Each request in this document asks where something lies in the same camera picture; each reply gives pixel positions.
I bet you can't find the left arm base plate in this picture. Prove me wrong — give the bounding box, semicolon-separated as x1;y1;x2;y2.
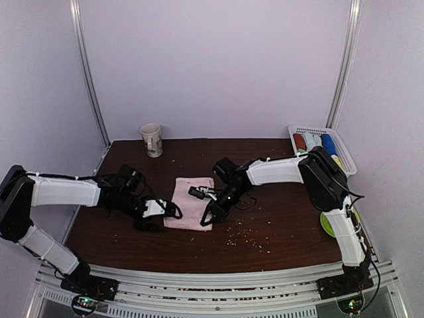
60;275;119;301

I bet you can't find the white plastic basket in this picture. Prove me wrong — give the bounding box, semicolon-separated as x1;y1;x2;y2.
288;125;357;176

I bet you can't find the aluminium frame post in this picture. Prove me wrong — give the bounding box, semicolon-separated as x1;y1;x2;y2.
70;0;111;148
326;0;362;130

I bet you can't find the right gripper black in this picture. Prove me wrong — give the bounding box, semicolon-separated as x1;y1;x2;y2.
202;184;248;226

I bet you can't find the green plastic plate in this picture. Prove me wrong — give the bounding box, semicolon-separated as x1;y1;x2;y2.
320;212;335;238

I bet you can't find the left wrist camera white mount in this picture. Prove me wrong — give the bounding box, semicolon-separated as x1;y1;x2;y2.
142;199;166;219

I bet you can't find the pink towel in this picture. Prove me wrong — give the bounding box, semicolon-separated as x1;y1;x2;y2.
164;177;215;231

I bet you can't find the right circuit board with leds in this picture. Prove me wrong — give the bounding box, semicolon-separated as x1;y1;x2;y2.
337;295;364;315

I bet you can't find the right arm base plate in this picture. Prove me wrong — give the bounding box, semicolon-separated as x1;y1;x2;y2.
316;275;374;300

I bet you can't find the left aluminium frame post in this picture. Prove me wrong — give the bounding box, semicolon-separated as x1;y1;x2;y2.
70;0;111;148

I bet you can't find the light blue rolled towel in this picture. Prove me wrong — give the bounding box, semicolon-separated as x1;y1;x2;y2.
302;132;323;151

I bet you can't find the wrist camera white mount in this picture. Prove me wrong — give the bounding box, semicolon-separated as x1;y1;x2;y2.
142;199;166;219
188;186;217;201

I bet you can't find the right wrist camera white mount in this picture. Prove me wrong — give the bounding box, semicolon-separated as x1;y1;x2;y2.
188;186;217;201

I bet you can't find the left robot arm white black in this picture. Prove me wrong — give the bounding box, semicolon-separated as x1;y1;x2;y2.
1;164;183;294

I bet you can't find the aluminium front rail frame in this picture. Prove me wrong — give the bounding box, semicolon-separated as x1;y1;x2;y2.
23;260;413;317

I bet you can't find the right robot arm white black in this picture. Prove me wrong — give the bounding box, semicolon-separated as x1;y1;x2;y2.
200;146;370;293

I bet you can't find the beige ceramic mug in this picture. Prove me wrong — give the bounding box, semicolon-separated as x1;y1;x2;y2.
140;123;163;158

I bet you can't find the dark blue rolled towel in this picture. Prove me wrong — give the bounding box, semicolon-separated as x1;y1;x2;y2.
321;134;338;156

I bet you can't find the right aluminium frame post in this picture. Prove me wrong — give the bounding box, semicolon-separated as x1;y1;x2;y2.
326;0;362;130

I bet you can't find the circuit board with leds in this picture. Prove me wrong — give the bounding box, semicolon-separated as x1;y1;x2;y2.
71;295;99;315
337;295;364;315

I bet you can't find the yellow rolled towel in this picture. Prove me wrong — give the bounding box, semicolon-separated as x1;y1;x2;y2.
331;155;342;168

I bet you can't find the left circuit board with leds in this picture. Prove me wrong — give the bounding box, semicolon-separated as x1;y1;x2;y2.
71;295;99;315

